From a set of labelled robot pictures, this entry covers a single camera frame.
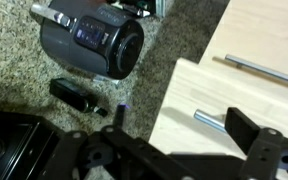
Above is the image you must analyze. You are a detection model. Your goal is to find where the black electric stove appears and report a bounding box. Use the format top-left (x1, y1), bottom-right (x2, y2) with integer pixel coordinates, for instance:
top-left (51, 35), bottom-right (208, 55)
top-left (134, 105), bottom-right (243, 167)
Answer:
top-left (0, 108), bottom-right (66, 180)

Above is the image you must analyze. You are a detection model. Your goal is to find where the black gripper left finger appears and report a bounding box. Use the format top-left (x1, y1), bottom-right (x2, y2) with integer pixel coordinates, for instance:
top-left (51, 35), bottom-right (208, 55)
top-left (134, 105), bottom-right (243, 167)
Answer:
top-left (37, 103), bottom-right (202, 180)

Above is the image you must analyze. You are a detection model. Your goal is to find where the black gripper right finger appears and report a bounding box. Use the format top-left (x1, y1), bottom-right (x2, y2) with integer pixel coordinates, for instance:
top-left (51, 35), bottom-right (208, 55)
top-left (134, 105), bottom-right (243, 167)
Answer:
top-left (224, 106), bottom-right (288, 180)

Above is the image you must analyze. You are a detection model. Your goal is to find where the dark grey air fryer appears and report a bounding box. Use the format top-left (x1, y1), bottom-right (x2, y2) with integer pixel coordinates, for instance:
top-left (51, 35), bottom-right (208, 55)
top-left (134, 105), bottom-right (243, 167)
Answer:
top-left (30, 0), bottom-right (145, 81)

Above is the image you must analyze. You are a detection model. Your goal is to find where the light wood cabinet door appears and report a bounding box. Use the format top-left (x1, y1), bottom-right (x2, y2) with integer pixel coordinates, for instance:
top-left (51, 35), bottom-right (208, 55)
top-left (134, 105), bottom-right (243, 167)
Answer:
top-left (148, 57), bottom-right (288, 159)
top-left (198, 0), bottom-right (288, 89)

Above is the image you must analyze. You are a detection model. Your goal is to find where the silver bar handle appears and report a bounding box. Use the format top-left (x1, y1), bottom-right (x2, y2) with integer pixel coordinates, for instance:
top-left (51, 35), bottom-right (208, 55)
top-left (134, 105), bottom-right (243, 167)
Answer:
top-left (193, 108), bottom-right (228, 134)
top-left (224, 53), bottom-right (288, 93)

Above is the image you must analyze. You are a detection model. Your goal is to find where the dark glass bottle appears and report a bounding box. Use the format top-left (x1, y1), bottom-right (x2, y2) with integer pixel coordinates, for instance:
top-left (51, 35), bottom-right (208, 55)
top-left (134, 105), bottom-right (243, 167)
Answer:
top-left (48, 77), bottom-right (109, 118)

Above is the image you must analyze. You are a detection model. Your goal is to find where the light wood closed cabinet door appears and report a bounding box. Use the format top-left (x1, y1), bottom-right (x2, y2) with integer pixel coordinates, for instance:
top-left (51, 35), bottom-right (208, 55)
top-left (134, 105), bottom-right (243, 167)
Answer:
top-left (198, 0), bottom-right (288, 89)

